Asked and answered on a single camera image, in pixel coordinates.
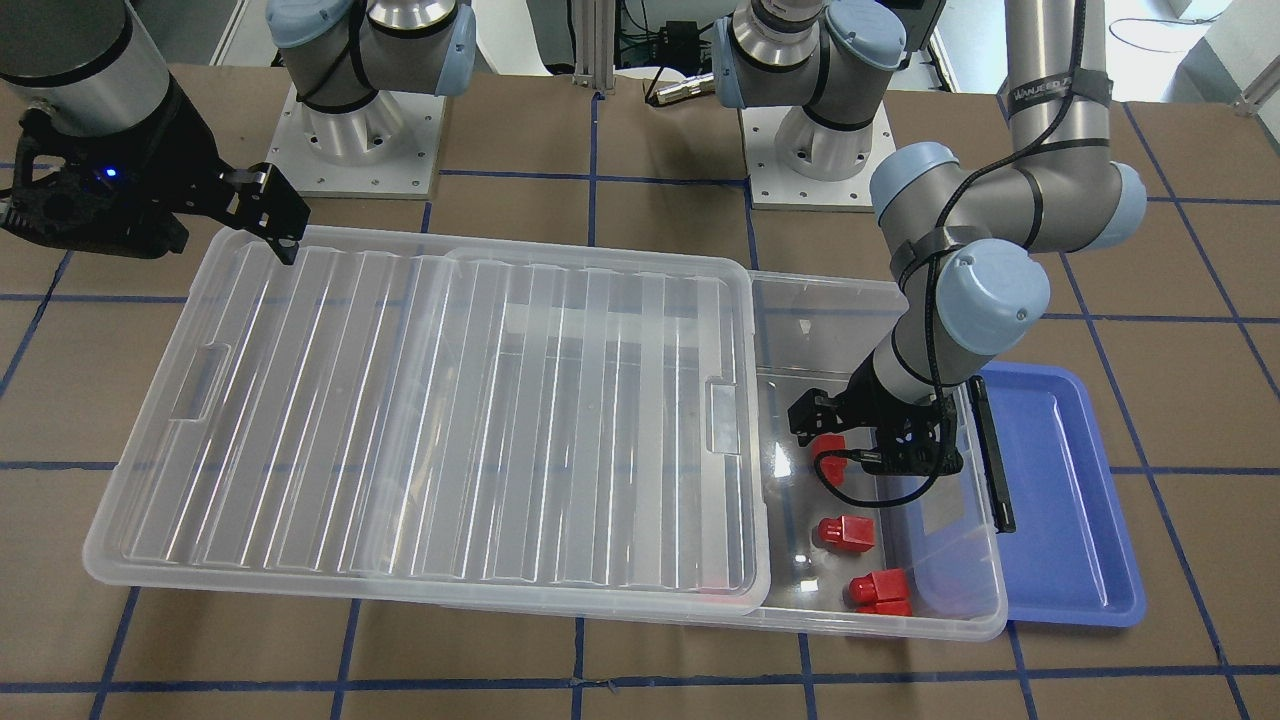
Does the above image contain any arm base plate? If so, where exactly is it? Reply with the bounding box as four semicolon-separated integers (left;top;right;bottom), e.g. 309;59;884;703
268;87;447;200
739;105;896;211

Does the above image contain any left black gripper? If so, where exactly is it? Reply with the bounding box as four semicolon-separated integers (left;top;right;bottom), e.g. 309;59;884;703
788;388;963;477

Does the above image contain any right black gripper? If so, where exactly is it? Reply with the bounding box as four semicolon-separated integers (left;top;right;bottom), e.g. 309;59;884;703
3;78;310;266

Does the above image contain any red block front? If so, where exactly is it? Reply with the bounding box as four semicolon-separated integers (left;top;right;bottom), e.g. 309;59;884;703
847;568;913;618

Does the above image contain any clear plastic storage box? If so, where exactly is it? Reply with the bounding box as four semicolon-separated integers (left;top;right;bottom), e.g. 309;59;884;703
440;270;1009;642

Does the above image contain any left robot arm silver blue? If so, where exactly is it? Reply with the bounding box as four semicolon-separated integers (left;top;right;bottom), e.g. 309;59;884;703
710;1;1147;475

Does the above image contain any red block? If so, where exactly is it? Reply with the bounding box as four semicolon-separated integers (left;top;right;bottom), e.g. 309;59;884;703
808;433;850;489
814;514;877;553
847;568;913;618

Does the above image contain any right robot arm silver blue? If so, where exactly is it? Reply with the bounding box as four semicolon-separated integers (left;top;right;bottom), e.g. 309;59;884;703
3;1;477;265

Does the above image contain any clear plastic box lid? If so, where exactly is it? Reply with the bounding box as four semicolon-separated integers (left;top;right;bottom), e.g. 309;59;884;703
83;225;771;619

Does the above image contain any blue plastic tray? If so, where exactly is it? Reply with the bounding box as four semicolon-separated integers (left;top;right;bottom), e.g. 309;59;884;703
980;363;1147;628

